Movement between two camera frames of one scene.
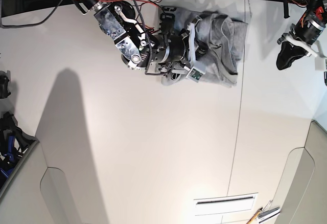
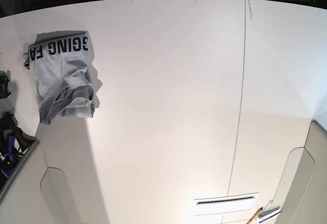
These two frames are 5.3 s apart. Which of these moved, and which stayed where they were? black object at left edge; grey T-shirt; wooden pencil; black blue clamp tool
Moved: grey T-shirt
Stayed: wooden pencil; black blue clamp tool; black object at left edge
